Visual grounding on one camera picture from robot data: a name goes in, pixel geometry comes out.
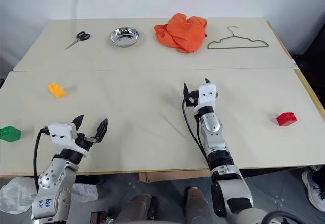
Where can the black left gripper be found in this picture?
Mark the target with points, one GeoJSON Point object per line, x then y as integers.
{"type": "Point", "coordinates": [83, 143]}

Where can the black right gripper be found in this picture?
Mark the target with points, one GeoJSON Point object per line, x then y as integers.
{"type": "Point", "coordinates": [192, 99]}

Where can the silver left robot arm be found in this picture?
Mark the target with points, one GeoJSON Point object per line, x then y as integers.
{"type": "Point", "coordinates": [50, 176]}

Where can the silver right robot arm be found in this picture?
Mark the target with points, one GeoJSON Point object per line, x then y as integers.
{"type": "Point", "coordinates": [215, 142]}

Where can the yellow toy brick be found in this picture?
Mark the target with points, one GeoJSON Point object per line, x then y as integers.
{"type": "Point", "coordinates": [56, 90]}

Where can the crumpled orange cloth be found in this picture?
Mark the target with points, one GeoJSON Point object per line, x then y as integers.
{"type": "Point", "coordinates": [184, 32]}

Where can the small white plastic sheet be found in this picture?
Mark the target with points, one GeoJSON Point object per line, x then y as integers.
{"type": "Point", "coordinates": [85, 192]}

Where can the green toy brick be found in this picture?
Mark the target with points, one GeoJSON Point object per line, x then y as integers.
{"type": "Point", "coordinates": [9, 133]}

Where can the round steel bowl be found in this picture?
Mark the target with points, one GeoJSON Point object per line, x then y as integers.
{"type": "Point", "coordinates": [124, 37]}

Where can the brown cardboard piece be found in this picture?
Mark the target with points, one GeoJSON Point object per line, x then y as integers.
{"type": "Point", "coordinates": [175, 175]}

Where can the dark rounded shape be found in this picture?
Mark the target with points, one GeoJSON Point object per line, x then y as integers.
{"type": "Point", "coordinates": [138, 208]}
{"type": "Point", "coordinates": [198, 205]}

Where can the red toy brick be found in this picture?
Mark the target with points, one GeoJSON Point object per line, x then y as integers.
{"type": "Point", "coordinates": [286, 119]}

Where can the crumpled white plastic bag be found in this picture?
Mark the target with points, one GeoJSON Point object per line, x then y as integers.
{"type": "Point", "coordinates": [15, 196]}

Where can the white sneaker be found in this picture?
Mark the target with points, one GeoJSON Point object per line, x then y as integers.
{"type": "Point", "coordinates": [314, 187]}

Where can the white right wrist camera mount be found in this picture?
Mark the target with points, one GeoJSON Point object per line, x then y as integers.
{"type": "Point", "coordinates": [207, 95]}

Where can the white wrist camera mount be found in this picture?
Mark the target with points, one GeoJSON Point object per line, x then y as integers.
{"type": "Point", "coordinates": [61, 133]}
{"type": "Point", "coordinates": [207, 95]}

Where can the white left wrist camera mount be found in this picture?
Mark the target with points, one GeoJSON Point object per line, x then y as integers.
{"type": "Point", "coordinates": [61, 133]}

